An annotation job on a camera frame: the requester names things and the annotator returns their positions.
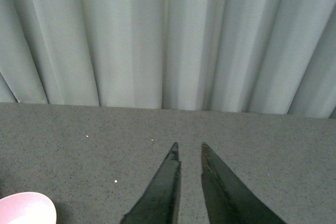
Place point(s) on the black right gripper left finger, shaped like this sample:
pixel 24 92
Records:
pixel 160 201

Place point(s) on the pale pink bowl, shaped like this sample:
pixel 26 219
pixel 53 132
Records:
pixel 28 207

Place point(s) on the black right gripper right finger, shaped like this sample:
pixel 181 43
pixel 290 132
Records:
pixel 227 198

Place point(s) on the grey-white pleated curtain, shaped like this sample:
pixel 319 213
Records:
pixel 265 56

